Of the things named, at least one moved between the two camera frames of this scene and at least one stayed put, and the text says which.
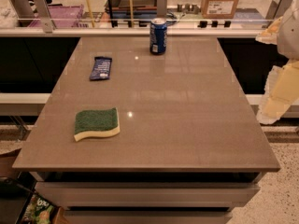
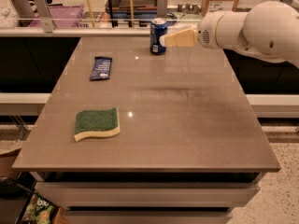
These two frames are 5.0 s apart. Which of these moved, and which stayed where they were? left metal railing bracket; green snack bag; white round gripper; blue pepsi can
Moved: white round gripper
Stayed: green snack bag; blue pepsi can; left metal railing bracket
